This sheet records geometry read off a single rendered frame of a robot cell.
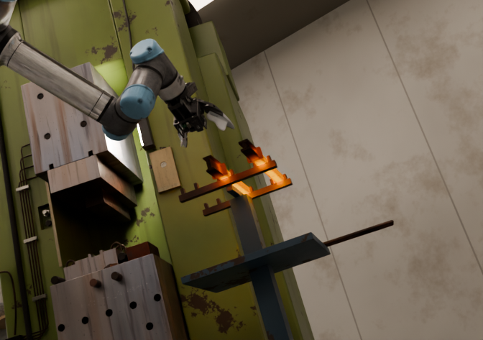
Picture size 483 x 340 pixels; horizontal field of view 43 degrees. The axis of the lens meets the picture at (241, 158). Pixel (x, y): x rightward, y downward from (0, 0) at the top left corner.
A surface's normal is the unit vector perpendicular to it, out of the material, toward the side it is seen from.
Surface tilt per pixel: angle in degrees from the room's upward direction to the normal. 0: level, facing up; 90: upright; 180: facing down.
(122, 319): 90
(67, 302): 90
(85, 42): 90
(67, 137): 90
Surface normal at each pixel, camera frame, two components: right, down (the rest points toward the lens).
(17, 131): -0.18, -0.33
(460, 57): -0.52, -0.18
